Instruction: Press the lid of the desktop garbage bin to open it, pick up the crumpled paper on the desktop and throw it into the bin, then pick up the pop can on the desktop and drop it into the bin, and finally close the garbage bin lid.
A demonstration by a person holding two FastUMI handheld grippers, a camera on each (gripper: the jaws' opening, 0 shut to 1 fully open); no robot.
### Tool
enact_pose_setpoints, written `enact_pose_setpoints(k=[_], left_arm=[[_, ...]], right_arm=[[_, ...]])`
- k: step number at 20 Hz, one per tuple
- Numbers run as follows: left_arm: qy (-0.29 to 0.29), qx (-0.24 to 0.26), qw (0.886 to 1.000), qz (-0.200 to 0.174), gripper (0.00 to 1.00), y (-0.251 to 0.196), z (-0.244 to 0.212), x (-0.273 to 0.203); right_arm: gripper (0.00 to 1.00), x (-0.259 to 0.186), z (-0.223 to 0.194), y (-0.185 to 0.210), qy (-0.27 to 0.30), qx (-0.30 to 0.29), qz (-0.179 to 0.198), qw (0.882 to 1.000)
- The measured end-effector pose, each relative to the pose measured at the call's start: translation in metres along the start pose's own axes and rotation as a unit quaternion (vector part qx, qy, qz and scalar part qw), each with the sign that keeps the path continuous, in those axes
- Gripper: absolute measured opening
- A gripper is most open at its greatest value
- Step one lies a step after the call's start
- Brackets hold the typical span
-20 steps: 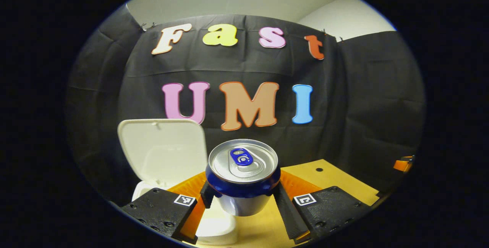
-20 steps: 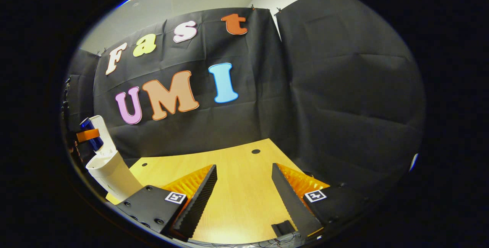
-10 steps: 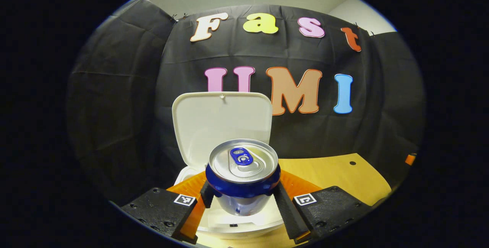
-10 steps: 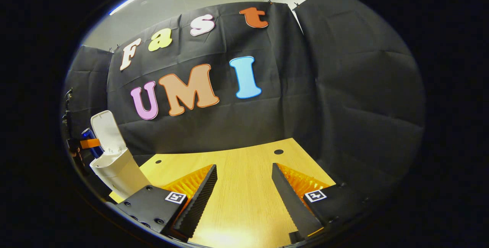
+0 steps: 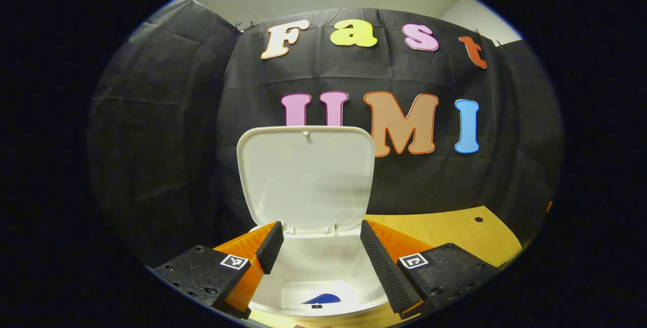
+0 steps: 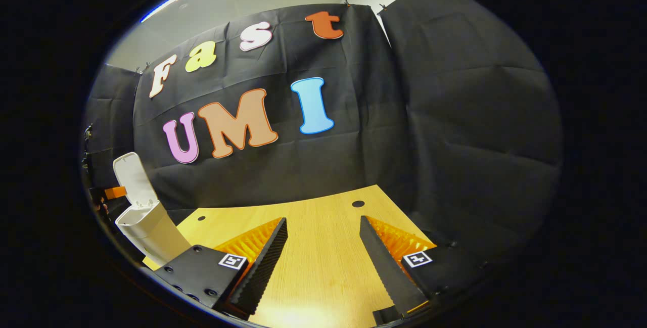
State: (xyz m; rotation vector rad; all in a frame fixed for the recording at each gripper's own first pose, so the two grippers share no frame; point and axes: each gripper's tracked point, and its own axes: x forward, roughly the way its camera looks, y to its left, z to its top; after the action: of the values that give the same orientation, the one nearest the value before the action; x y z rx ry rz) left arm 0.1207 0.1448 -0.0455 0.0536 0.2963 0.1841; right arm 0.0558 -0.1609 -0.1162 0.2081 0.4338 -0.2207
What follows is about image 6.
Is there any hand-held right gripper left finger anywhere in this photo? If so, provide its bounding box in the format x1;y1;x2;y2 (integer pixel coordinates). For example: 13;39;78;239
154;217;289;318

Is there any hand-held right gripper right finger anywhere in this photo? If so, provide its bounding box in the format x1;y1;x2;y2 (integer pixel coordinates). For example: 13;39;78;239
360;215;488;318

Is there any white desktop garbage bin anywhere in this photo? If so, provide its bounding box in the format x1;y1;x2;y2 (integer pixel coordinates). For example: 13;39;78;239
112;152;193;268

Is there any wooden desktop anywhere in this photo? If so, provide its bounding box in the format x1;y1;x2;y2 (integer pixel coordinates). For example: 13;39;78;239
143;184;438;327

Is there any black backdrop cloth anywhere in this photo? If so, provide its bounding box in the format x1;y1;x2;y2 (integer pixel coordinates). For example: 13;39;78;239
83;0;564;278

